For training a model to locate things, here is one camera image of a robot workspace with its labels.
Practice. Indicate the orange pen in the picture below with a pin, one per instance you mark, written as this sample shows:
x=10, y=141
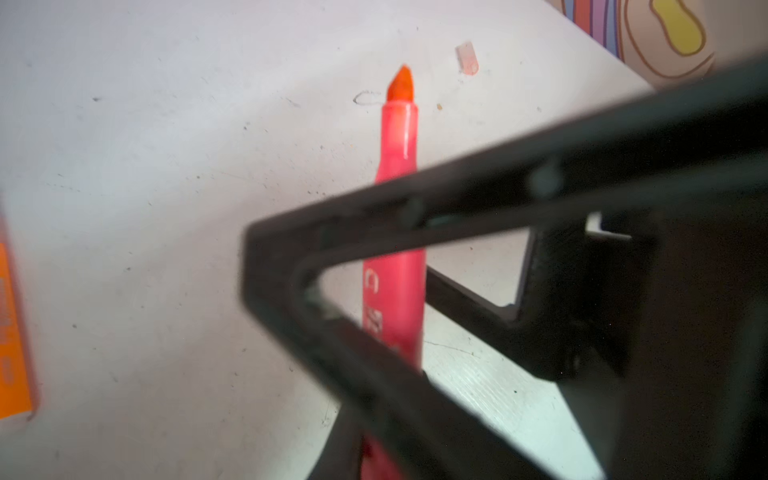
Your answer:
x=19, y=391

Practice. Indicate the translucent pen cap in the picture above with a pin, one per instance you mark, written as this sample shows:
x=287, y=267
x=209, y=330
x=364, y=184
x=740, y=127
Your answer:
x=467, y=59

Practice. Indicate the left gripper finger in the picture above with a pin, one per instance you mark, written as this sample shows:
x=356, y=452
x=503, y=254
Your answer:
x=341, y=456

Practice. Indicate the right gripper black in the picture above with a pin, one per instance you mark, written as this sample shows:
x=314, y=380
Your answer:
x=656, y=336

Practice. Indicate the pink pen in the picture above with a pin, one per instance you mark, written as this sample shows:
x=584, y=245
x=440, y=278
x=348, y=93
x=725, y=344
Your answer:
x=394, y=285

